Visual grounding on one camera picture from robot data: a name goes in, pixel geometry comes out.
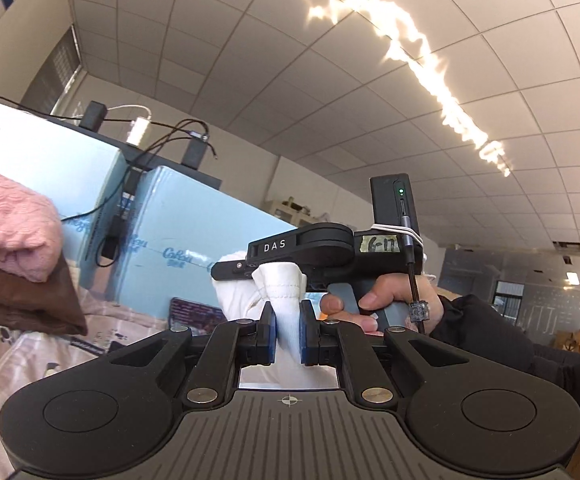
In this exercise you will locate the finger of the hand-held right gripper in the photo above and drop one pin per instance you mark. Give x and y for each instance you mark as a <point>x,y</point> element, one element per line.
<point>232,270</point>

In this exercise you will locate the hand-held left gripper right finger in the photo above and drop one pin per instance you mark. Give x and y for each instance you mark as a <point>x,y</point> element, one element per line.
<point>307,335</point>

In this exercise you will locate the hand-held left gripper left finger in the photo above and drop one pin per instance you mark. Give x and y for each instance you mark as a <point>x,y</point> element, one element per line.
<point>268,335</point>

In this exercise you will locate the white garment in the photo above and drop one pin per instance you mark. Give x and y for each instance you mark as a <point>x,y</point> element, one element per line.
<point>285,285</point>

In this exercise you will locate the person's right forearm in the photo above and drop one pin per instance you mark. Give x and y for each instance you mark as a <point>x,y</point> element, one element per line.
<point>495,330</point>

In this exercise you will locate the person's right hand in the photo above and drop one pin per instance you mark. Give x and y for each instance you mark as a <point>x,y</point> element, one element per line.
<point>395,292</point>

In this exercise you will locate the white cabinet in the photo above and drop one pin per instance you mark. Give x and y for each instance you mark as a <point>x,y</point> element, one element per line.
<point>290,212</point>

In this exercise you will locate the black smartphone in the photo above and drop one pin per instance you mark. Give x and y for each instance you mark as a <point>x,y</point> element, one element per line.
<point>194,315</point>

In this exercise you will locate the light blue printed carton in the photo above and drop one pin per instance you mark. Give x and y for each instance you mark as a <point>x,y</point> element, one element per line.
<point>179,220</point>

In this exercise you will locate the black power adapter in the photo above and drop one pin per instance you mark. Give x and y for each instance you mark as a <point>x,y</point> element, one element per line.
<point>194,152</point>
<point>93,116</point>

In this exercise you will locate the brown folded garment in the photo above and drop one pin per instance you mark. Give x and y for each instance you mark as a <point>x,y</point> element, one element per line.
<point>19,300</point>

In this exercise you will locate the large light blue carton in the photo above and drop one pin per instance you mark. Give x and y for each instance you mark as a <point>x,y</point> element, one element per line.
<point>44,150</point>

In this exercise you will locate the pink knitted sweater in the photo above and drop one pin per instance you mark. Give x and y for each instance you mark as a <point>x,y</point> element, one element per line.
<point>4,210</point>

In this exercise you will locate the dark wall board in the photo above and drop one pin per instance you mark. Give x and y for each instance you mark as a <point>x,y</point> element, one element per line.
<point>54,75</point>

